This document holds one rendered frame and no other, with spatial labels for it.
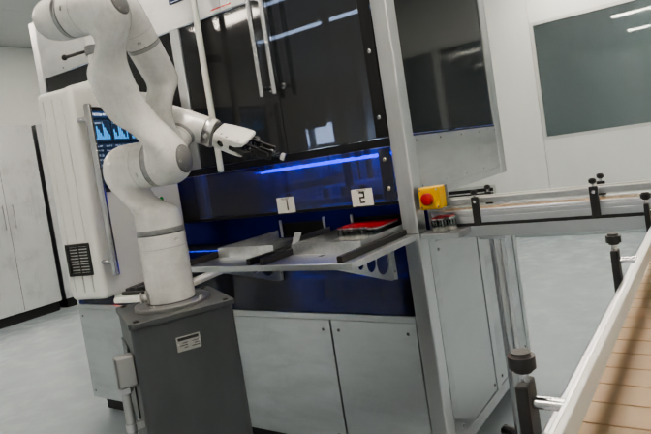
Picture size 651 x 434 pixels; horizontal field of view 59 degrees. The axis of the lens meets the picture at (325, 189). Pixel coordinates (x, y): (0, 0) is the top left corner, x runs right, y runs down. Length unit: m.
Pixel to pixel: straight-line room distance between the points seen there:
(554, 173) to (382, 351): 4.62
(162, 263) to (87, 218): 0.72
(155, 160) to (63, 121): 0.80
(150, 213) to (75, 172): 0.74
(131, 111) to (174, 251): 0.36
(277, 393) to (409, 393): 0.61
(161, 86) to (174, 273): 0.50
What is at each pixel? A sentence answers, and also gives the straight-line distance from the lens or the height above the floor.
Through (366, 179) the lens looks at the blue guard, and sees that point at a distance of 1.96.
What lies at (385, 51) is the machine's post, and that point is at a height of 1.48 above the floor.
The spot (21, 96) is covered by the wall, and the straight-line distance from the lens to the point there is 7.40.
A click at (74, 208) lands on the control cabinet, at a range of 2.20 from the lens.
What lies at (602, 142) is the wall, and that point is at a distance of 6.36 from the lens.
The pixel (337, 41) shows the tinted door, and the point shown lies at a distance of 2.03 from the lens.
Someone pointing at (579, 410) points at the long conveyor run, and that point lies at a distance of 0.48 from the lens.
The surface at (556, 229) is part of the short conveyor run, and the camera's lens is 1.87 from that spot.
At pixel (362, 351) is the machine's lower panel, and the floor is 0.47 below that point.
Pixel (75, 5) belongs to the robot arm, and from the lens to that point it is 1.41.
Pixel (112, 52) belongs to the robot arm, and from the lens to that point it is 1.41.
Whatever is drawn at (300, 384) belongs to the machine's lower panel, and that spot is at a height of 0.31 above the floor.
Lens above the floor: 1.17
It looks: 3 degrees down
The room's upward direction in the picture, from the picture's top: 9 degrees counter-clockwise
